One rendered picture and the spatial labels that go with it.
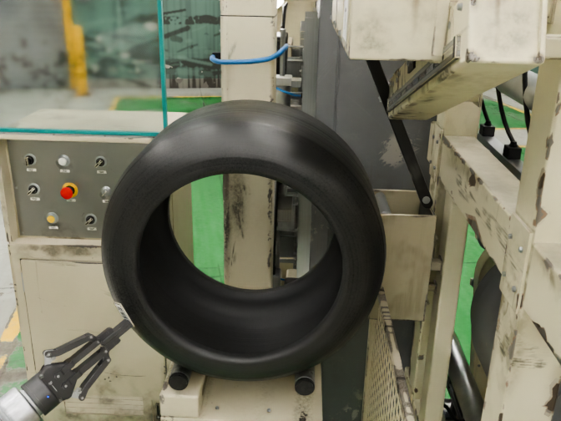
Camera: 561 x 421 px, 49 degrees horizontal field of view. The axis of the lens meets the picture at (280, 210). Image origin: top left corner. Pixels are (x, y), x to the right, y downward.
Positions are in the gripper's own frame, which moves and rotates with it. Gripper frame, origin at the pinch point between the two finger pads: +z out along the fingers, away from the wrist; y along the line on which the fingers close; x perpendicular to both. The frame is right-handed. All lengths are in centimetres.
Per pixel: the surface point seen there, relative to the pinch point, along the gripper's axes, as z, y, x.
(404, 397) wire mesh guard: 28, 33, 42
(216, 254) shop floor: 128, 82, -239
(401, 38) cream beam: 41, -29, 67
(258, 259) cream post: 43.9, 14.1, -14.3
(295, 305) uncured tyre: 40.2, 25.4, -1.8
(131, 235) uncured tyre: 11.4, -16.8, 9.8
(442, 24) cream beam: 45, -28, 71
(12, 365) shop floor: -11, 43, -188
